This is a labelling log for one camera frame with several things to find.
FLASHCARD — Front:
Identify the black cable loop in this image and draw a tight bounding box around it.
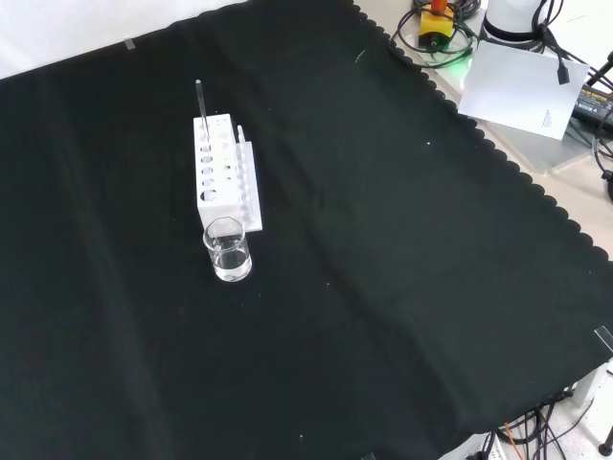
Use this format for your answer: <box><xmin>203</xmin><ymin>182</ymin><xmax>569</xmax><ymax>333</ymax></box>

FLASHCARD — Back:
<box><xmin>388</xmin><ymin>5</ymin><xmax>481</xmax><ymax>69</ymax></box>

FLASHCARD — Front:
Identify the pale board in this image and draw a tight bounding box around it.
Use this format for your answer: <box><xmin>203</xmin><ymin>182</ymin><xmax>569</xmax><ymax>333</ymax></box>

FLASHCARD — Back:
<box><xmin>458</xmin><ymin>40</ymin><xmax>590</xmax><ymax>141</ymax></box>

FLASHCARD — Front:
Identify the black power adapter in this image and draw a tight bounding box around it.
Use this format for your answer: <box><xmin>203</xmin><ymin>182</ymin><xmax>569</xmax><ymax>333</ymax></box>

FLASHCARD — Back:
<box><xmin>569</xmin><ymin>81</ymin><xmax>613</xmax><ymax>127</ymax></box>

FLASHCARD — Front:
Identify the green cable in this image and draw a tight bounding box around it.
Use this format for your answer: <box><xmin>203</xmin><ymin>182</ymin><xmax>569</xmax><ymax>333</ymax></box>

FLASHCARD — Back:
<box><xmin>428</xmin><ymin>26</ymin><xmax>476</xmax><ymax>66</ymax></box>

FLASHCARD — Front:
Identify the black cable bundle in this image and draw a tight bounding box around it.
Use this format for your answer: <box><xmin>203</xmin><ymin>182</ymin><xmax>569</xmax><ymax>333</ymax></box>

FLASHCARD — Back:
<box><xmin>495</xmin><ymin>392</ymin><xmax>598</xmax><ymax>460</ymax></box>

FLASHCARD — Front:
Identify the black cloth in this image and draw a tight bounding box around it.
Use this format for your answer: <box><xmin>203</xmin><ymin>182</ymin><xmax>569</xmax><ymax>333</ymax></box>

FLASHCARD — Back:
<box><xmin>0</xmin><ymin>0</ymin><xmax>613</xmax><ymax>460</ymax></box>

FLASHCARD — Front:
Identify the yellow stop button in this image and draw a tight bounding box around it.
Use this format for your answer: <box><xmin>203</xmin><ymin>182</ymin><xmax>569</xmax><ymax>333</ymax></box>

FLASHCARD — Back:
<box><xmin>419</xmin><ymin>0</ymin><xmax>456</xmax><ymax>50</ymax></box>

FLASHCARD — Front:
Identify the clear glass beaker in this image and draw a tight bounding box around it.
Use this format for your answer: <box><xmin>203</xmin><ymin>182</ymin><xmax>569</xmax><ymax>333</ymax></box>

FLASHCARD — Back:
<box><xmin>202</xmin><ymin>217</ymin><xmax>254</xmax><ymax>283</ymax></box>

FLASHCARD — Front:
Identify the black cable with connector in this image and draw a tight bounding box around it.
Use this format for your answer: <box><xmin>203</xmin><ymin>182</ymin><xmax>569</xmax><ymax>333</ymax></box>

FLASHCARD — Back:
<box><xmin>534</xmin><ymin>0</ymin><xmax>572</xmax><ymax>87</ymax></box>

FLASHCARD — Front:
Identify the white test tube rack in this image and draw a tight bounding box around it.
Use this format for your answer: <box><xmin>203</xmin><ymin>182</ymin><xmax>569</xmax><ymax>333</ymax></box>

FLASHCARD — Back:
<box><xmin>193</xmin><ymin>113</ymin><xmax>265</xmax><ymax>235</ymax></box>

